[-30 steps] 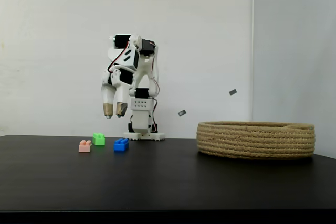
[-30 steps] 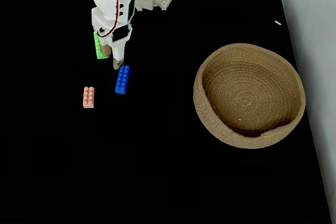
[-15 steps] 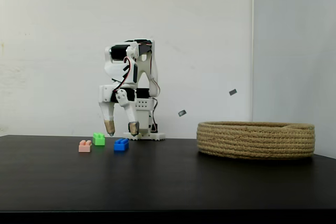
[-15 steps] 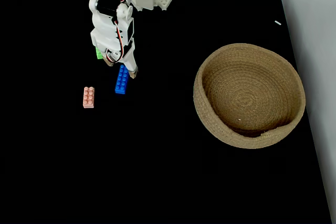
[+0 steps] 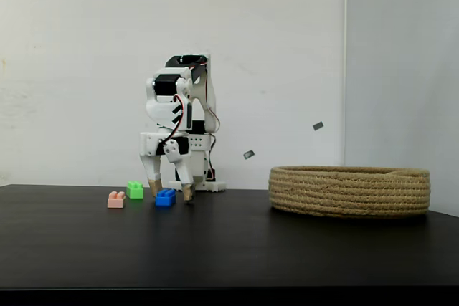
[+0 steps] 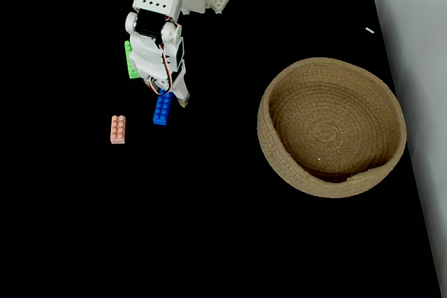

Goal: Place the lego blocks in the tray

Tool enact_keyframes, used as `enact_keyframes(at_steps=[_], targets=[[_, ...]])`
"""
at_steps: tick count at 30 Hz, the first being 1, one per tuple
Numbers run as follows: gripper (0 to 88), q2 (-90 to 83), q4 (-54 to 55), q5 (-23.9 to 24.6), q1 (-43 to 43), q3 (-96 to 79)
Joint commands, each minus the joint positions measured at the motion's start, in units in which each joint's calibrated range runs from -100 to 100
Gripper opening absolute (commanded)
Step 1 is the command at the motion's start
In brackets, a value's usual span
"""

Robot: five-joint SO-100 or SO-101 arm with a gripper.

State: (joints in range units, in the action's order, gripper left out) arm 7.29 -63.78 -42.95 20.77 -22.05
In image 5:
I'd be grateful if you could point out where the green lego block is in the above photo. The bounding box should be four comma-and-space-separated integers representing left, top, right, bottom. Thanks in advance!
126, 181, 145, 200

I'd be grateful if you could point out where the blue lego block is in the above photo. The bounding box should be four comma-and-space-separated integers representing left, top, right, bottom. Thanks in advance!
155, 188, 177, 208

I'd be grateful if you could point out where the pink lego block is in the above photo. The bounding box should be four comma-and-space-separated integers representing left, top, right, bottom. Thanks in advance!
107, 191, 126, 209

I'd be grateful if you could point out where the red black motor cable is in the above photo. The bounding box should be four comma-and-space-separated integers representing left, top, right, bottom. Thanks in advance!
159, 93, 188, 145

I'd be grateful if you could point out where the woven rope basket tray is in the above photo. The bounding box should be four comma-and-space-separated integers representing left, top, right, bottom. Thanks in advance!
268, 165, 431, 219

